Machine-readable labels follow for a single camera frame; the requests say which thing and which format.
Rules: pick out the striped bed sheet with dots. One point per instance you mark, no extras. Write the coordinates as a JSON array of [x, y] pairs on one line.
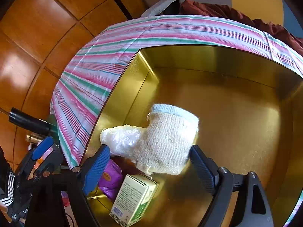
[[174, 30]]

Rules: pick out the black flashlight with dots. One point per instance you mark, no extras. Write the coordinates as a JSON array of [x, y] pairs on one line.
[[31, 123]]

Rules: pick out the wooden wardrobe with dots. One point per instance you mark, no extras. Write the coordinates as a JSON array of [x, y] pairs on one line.
[[63, 58]]

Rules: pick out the white knitted sock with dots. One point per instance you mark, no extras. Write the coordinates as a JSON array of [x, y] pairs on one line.
[[165, 145]]

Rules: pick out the white plastic bag ball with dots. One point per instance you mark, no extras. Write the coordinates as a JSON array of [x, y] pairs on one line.
[[121, 140]]

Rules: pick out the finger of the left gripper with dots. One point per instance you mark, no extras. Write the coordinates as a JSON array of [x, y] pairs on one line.
[[41, 147], [50, 164]]

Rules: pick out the green white medicine box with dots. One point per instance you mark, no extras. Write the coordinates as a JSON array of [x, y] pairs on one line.
[[133, 199]]

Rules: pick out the maroon blanket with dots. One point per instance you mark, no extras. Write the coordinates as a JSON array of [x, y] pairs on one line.
[[279, 32]]

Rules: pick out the purple cartoon snack packet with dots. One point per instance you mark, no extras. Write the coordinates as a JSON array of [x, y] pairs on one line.
[[111, 180]]

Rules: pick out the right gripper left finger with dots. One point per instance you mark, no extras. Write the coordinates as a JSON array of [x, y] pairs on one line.
[[92, 169]]

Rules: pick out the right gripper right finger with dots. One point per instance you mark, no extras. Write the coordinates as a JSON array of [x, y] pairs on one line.
[[211, 176]]

